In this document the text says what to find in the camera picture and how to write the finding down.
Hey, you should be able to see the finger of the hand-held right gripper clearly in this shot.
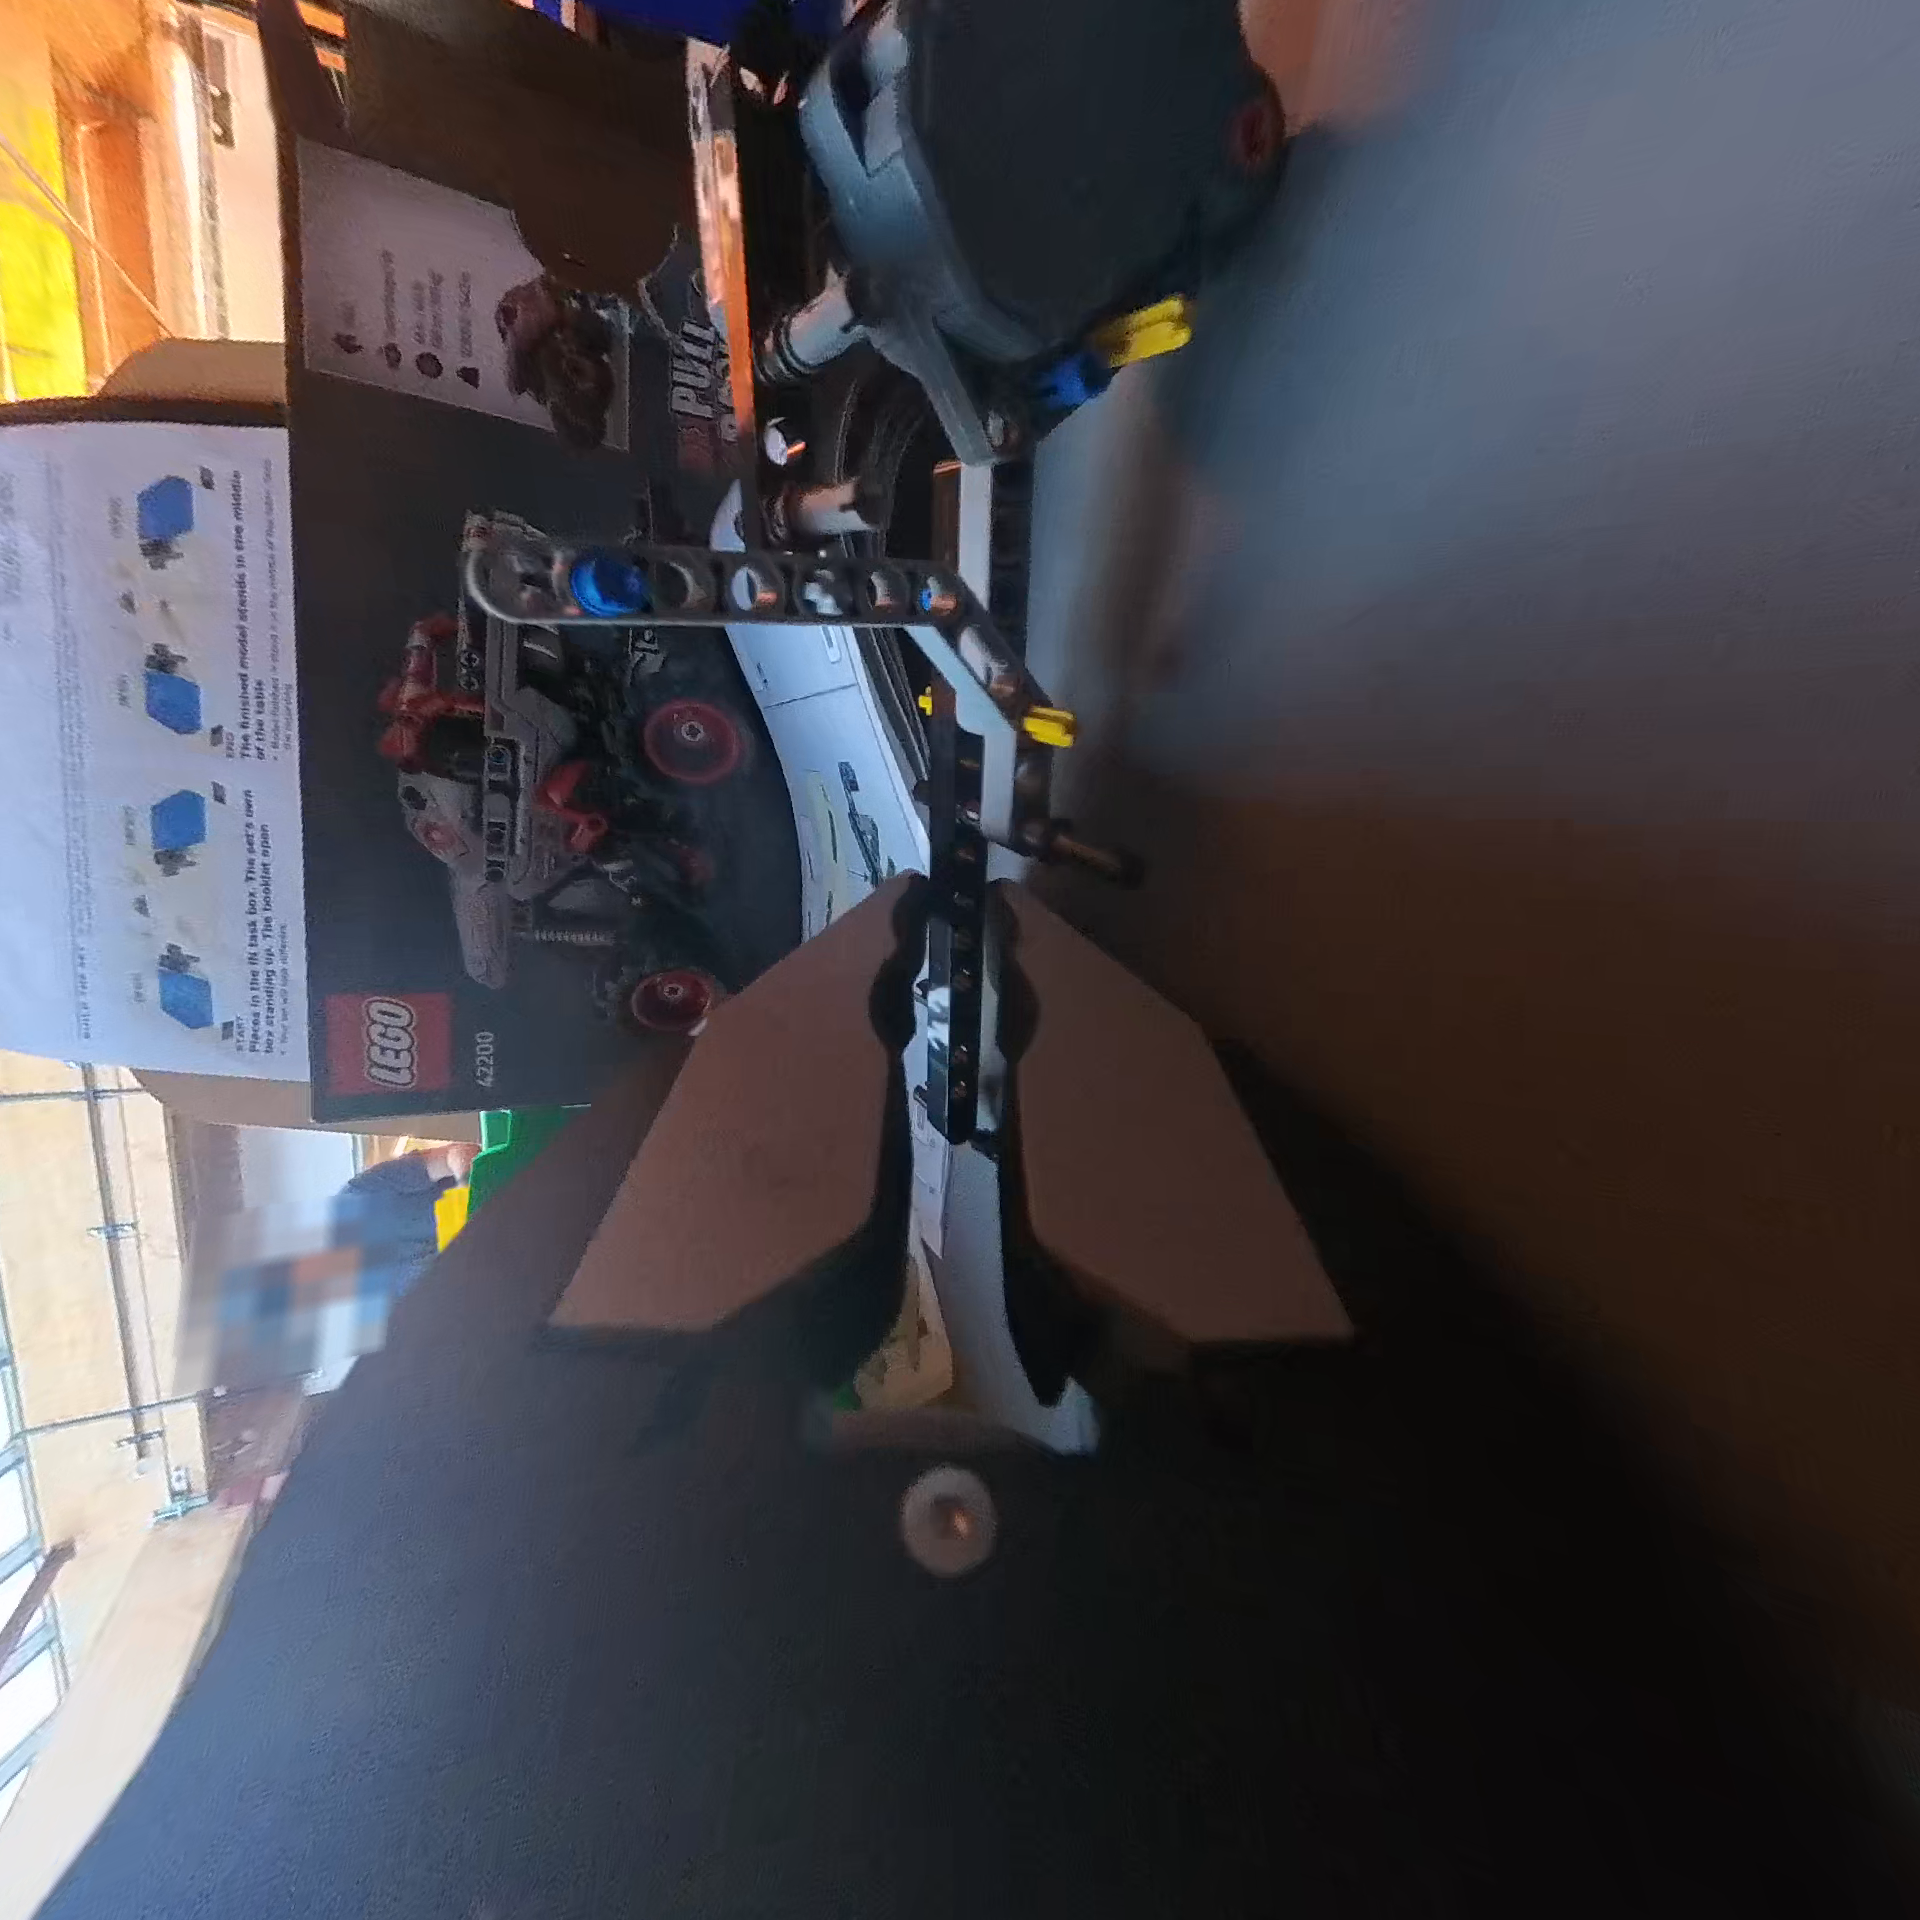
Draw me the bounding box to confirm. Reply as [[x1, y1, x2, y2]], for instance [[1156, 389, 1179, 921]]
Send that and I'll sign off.
[[801, 23, 1057, 460]]

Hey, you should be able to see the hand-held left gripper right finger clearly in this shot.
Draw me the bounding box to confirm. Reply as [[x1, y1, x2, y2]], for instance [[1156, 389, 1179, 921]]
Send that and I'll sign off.
[[992, 883, 1355, 1396]]

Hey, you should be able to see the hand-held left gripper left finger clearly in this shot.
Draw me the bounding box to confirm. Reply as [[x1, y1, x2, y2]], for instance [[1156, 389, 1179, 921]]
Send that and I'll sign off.
[[547, 873, 922, 1345]]

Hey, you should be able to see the grey and black lego assembly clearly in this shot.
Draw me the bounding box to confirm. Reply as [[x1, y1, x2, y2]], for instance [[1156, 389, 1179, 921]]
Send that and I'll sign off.
[[458, 293, 1202, 1145]]

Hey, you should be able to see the black lego set box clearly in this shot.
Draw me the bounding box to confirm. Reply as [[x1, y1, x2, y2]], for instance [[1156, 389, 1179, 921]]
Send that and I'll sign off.
[[258, 0, 819, 1125]]

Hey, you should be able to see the lego instruction booklet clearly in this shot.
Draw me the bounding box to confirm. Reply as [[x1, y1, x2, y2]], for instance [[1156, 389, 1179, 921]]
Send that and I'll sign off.
[[705, 481, 1105, 1461]]

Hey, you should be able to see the green plastic bin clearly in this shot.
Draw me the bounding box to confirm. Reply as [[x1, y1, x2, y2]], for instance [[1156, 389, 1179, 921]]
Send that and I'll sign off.
[[432, 1103, 595, 1250]]

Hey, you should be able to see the blue object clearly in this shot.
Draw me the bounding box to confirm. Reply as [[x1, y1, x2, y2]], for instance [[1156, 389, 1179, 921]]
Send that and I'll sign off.
[[585, 0, 841, 48]]

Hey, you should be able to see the pale cardboard box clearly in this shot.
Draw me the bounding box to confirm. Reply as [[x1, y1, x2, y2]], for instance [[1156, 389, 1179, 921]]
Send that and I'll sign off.
[[97, 337, 324, 1128]]

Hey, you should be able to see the white printed task sheet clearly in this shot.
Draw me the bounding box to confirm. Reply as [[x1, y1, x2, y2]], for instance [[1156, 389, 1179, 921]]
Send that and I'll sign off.
[[0, 424, 313, 1087]]

